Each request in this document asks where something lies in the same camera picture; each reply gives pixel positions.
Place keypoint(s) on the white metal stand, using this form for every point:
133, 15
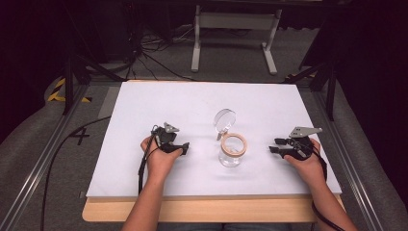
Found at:
235, 20

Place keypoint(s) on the clear glass jar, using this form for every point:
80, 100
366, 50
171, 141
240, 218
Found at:
231, 154

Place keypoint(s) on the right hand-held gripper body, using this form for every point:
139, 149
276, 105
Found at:
303, 149

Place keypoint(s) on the wooden table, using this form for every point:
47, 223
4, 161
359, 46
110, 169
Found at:
205, 210

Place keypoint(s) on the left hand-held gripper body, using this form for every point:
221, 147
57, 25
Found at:
165, 137

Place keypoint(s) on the white table cover sheet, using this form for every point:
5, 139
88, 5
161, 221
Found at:
192, 106

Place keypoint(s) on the aluminium floor rail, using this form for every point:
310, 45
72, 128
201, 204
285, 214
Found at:
349, 173
35, 173

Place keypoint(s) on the hinged glass jar lid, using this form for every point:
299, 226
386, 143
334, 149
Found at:
224, 120

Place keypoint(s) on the black tripod stand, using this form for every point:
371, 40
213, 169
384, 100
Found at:
330, 86
69, 83

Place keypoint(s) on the person's left hand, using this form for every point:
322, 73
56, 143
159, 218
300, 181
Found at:
158, 163

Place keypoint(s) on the grey floor tape strip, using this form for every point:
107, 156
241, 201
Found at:
109, 101

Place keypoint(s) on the person's right hand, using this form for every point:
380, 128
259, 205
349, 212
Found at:
308, 171

